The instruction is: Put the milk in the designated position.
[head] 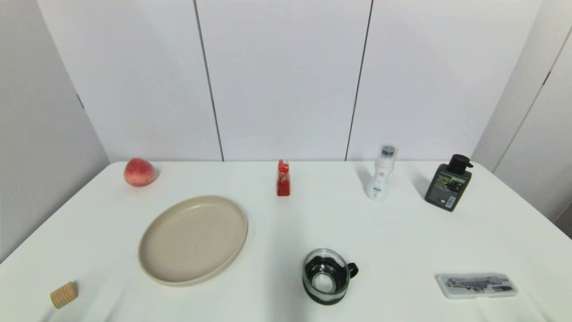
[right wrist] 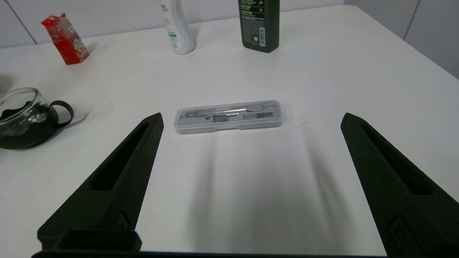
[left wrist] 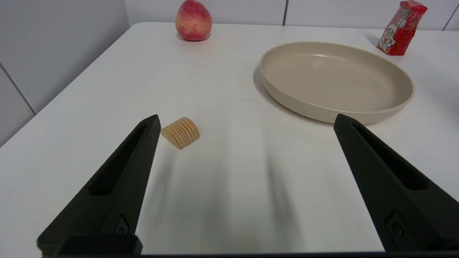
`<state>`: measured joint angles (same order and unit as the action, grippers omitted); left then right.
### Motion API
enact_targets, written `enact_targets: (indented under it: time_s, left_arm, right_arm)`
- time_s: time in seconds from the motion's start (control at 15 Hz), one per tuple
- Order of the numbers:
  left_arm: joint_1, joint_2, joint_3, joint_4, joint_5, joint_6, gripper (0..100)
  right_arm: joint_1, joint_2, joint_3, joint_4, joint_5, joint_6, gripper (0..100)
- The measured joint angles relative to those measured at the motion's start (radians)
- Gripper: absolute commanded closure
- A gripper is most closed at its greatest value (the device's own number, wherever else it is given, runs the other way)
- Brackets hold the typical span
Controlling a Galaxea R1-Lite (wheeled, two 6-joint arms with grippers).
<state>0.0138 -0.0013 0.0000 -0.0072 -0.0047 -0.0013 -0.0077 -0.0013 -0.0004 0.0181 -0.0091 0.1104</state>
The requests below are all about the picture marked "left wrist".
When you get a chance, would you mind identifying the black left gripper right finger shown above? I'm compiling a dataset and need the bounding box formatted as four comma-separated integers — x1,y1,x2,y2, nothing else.
333,114,459,252

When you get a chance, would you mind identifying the red pink peach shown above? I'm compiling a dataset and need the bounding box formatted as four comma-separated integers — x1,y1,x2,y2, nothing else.
175,0,213,41

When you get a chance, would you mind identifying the beige round plate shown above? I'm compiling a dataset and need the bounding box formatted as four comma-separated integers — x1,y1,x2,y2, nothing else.
259,42,416,125

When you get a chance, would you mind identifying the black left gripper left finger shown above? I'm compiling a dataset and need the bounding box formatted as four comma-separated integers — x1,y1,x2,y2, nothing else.
37,114,161,255

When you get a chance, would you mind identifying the ridged wooden block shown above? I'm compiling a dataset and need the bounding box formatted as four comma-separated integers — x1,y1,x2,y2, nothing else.
160,117,200,150

